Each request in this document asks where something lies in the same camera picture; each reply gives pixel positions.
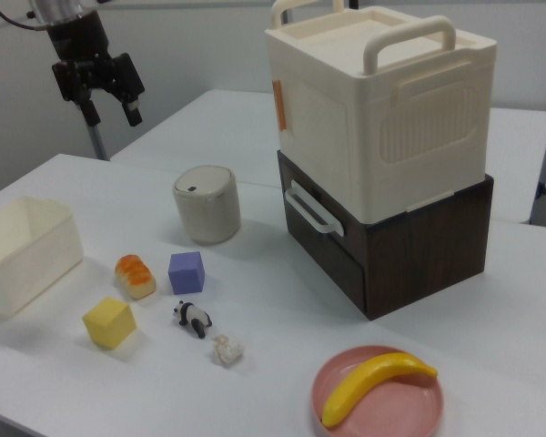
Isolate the cream plastic basket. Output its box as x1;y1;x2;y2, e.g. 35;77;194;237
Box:
0;195;86;318

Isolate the dark wooden drawer cabinet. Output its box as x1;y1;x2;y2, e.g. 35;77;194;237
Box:
276;149;495;323

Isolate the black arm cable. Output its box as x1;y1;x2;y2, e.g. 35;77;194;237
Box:
0;0;51;32

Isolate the purple foam cube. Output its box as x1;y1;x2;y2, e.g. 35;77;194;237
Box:
167;250;207;296

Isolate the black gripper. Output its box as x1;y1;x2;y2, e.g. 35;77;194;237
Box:
47;10;147;128

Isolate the small white toy figure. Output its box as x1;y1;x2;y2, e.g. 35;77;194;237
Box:
210;334;247;367

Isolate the white drawer handle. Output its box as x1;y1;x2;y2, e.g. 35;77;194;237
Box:
283;178;346;239

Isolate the toy bread loaf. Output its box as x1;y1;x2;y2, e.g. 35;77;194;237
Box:
114;254;157;302

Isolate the cream storage box with handles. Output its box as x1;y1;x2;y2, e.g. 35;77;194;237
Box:
264;0;499;224

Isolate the grey partition post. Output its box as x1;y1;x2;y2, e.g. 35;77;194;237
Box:
86;121;110;162

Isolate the yellow toy banana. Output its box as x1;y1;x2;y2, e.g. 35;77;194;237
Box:
321;351;439;429

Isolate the beige lidded trash can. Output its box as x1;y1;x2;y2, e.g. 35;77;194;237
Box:
171;165;242;245

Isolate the pink plate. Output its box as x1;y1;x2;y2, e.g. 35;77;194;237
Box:
311;345;446;437

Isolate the toy panda figure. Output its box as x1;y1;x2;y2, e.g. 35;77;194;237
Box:
172;300;214;340

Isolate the yellow foam cube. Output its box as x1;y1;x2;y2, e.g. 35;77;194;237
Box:
82;297;137;351

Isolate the orange tape strip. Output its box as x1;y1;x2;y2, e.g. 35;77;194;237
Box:
271;78;290;133

